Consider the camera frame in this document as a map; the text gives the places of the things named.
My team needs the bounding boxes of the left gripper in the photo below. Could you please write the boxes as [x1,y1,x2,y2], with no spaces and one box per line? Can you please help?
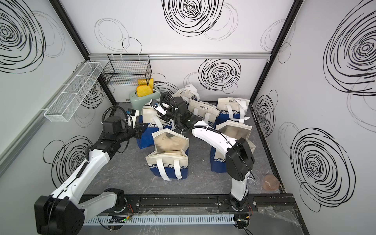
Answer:
[117,122,147,144]

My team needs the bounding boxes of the takeout bag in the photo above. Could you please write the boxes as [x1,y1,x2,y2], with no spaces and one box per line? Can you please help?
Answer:
[146,129,190,181]
[172,84,200,103]
[210,120,256,173]
[137,105,173,149]
[188,99,220,128]
[215,97,250,125]

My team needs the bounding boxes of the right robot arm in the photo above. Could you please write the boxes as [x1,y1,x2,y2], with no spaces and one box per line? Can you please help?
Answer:
[149,93,255,207]

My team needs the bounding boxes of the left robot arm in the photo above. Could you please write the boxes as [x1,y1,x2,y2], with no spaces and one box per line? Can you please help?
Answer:
[34,106,147,235]

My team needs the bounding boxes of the clear plastic cup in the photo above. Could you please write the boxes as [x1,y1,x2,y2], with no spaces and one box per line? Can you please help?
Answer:
[248,169,264,188]

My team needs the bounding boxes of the pink plastic cup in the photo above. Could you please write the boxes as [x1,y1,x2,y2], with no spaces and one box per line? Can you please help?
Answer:
[262,174,280,192]

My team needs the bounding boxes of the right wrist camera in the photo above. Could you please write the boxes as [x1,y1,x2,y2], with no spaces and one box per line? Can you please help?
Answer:
[149,99,167,116]

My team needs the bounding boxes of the black wire basket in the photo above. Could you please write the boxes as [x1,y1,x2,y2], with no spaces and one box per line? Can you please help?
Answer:
[102,54,152,86]

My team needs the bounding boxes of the white wire shelf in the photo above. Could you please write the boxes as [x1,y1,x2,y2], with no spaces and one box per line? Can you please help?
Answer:
[44,62,103,122]

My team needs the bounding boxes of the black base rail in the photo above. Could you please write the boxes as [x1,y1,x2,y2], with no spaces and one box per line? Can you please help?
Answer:
[124,193,296,212]

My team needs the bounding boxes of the grey cable duct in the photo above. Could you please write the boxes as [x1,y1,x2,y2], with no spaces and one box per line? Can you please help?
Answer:
[84,214,236,227]

